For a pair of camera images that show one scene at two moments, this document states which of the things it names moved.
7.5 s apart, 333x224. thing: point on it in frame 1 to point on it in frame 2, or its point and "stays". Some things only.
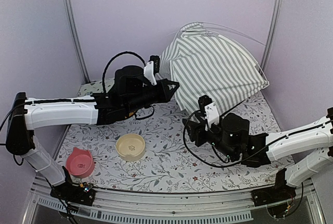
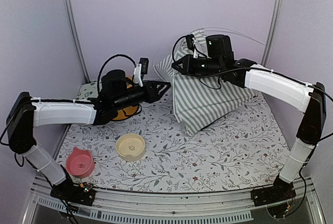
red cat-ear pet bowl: x=79 y=162 stays
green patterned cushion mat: x=89 y=88 stays
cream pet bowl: x=130 y=147 stays
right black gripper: x=195 y=133 to x=187 y=69
